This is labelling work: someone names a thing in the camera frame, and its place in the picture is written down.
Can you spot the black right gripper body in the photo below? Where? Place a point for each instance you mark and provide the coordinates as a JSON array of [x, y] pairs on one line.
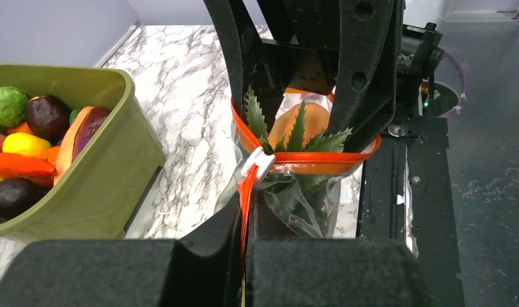
[[304, 42]]

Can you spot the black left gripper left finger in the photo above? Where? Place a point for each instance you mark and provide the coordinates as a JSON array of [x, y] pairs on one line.
[[201, 269]]

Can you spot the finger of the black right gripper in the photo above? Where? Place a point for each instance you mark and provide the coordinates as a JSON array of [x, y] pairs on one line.
[[364, 101], [248, 62]]

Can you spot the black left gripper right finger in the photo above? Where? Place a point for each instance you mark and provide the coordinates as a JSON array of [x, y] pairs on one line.
[[285, 270]]

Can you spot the orange spiky pineapple toy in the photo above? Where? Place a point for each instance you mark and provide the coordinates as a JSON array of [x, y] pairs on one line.
[[302, 169]]

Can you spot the peach toy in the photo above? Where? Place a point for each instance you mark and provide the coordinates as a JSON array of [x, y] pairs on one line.
[[316, 119]]

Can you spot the clear zip bag orange zipper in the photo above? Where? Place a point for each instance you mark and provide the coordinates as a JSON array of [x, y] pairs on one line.
[[293, 169]]

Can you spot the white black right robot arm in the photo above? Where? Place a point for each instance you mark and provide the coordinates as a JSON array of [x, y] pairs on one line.
[[419, 56]]

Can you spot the white zipper slider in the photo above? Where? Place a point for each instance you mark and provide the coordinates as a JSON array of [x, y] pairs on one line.
[[261, 161]]

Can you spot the green plastic bin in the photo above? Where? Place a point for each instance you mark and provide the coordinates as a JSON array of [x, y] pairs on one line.
[[101, 189]]

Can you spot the orange pumpkin slice toy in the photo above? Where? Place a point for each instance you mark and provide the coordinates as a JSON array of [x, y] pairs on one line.
[[86, 124]]

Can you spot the dark red plum toy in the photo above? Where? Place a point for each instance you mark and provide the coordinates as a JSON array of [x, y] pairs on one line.
[[47, 117]]

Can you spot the orange carrot toy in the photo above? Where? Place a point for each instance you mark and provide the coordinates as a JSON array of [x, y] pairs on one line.
[[15, 165]]

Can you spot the black metal base rail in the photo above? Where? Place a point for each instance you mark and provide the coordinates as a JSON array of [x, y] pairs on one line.
[[406, 196]]

